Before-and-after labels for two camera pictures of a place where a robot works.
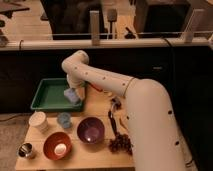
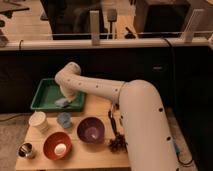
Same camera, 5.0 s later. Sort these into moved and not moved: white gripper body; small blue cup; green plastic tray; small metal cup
Moved: white gripper body
Not moved: small metal cup; small blue cup; green plastic tray
